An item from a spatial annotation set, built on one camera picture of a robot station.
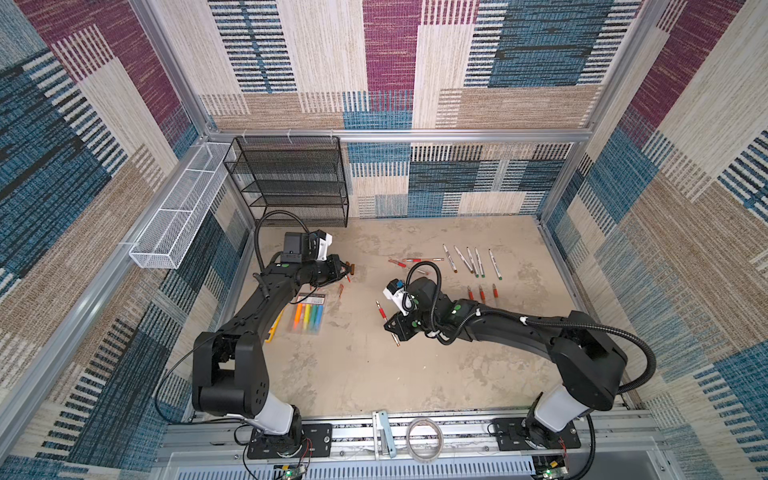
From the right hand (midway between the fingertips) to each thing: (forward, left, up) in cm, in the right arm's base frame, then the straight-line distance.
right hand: (392, 328), depth 84 cm
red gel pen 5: (+28, -2, -7) cm, 29 cm away
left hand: (+15, +12, +8) cm, 20 cm away
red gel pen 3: (+15, -30, -8) cm, 34 cm away
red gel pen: (+2, +2, +3) cm, 4 cm away
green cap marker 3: (+27, -36, -8) cm, 46 cm away
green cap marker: (+28, -29, -8) cm, 40 cm away
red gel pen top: (+30, -10, -8) cm, 32 cm away
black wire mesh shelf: (+53, +32, +13) cm, 63 cm away
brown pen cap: (+27, +14, -9) cm, 32 cm away
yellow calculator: (+3, +36, -7) cm, 37 cm away
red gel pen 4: (+16, -34, -8) cm, 38 cm away
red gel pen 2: (+16, -26, -8) cm, 31 cm away
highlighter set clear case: (+8, +26, -6) cm, 28 cm away
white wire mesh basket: (+24, +69, +11) cm, 74 cm away
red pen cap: (+11, +12, +8) cm, 18 cm away
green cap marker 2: (+25, -31, -7) cm, 41 cm away
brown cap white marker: (+30, -21, -7) cm, 37 cm away
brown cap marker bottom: (+30, -26, -8) cm, 40 cm away
